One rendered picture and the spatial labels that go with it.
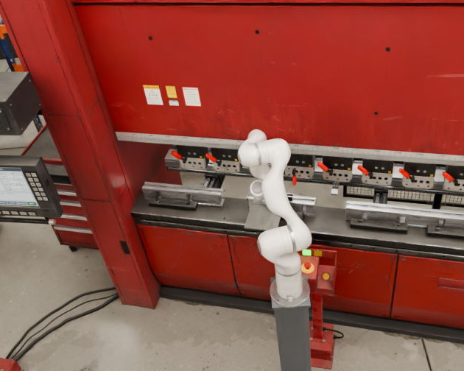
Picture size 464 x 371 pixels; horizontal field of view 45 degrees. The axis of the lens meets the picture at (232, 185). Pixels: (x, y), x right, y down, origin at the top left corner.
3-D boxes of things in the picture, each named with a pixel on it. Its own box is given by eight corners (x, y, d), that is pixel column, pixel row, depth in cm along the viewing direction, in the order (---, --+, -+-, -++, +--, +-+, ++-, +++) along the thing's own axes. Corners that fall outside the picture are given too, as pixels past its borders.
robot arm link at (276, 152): (275, 255, 245) (311, 246, 247) (280, 257, 233) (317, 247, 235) (249, 146, 247) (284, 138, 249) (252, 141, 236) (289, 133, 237)
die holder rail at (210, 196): (144, 199, 343) (141, 188, 337) (148, 192, 347) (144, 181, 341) (222, 207, 330) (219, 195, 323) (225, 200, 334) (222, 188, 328)
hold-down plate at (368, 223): (350, 227, 306) (350, 224, 304) (350, 221, 310) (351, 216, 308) (406, 233, 298) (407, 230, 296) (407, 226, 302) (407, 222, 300)
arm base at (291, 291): (311, 306, 256) (311, 281, 244) (270, 308, 258) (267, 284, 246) (308, 274, 270) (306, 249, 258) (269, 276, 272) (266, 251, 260)
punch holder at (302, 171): (285, 177, 298) (283, 153, 287) (288, 166, 304) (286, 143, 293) (313, 179, 294) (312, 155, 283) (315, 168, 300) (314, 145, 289)
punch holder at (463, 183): (443, 191, 277) (448, 165, 266) (443, 179, 283) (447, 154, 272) (475, 193, 273) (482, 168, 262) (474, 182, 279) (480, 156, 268)
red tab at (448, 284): (437, 288, 309) (439, 280, 304) (437, 285, 310) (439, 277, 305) (466, 292, 305) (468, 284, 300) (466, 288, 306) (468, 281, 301)
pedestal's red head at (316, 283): (297, 290, 305) (295, 269, 293) (300, 268, 317) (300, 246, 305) (334, 294, 300) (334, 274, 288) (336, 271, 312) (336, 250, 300)
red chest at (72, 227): (64, 256, 436) (16, 159, 369) (91, 211, 471) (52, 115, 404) (122, 264, 422) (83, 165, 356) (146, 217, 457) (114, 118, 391)
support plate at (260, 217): (244, 228, 299) (244, 227, 298) (255, 195, 317) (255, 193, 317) (277, 232, 294) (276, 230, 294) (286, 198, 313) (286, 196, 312)
